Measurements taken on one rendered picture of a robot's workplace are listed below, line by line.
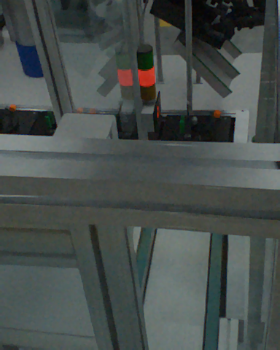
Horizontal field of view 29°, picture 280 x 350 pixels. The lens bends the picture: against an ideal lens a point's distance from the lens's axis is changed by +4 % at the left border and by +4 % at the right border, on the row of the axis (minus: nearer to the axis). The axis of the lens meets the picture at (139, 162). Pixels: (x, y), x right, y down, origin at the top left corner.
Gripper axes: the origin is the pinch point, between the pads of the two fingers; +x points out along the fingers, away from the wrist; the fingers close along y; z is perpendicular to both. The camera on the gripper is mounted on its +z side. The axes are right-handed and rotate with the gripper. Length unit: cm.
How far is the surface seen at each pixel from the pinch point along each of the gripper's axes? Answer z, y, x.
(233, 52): -21.2, -22.4, 7.7
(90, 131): 39, 134, -44
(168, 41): -83, -201, 141
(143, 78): 6, 52, 3
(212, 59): -16.1, -6.9, 9.5
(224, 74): -22.4, -6.7, 5.9
